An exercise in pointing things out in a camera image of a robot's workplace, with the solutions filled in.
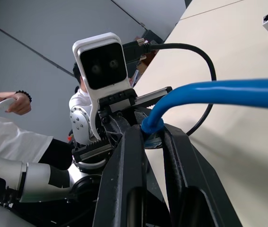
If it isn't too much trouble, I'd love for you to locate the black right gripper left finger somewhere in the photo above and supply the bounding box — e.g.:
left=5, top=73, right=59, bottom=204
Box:
left=92, top=124, right=149, bottom=227

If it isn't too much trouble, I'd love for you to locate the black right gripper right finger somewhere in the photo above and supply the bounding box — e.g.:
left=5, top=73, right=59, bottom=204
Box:
left=162, top=124, right=243, bottom=227

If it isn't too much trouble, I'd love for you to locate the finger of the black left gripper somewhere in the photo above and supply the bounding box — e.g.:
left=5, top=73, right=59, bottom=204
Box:
left=133, top=110, right=152, bottom=127
left=100, top=112, right=131, bottom=148

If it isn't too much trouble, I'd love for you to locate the blue ethernet cable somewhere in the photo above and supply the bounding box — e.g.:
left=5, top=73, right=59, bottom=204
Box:
left=140, top=79, right=268, bottom=150

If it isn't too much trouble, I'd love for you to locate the white handheld remote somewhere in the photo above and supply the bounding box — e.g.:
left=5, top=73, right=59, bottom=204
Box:
left=0, top=98, right=18, bottom=111

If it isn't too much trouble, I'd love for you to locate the black-haired person in white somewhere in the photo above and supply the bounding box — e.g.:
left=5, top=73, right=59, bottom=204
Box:
left=68, top=61, right=95, bottom=114

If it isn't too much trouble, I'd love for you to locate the person's bare hand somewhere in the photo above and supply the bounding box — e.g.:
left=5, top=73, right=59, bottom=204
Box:
left=0, top=91, right=32, bottom=116

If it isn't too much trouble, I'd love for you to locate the background desk clutter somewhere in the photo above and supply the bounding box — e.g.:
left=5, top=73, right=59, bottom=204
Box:
left=129, top=29, right=166, bottom=88

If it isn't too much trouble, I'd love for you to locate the person in white shirt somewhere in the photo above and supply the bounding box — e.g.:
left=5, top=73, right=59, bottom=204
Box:
left=0, top=91, right=73, bottom=171

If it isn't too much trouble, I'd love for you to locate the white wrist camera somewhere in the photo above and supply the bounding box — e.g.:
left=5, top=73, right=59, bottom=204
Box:
left=72, top=32, right=137, bottom=142

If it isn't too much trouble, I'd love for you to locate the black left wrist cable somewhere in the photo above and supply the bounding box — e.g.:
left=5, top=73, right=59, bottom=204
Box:
left=122, top=39, right=217, bottom=137

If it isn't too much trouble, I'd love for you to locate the black bead bracelet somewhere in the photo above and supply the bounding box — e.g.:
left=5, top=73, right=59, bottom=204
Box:
left=14, top=90, right=33, bottom=103

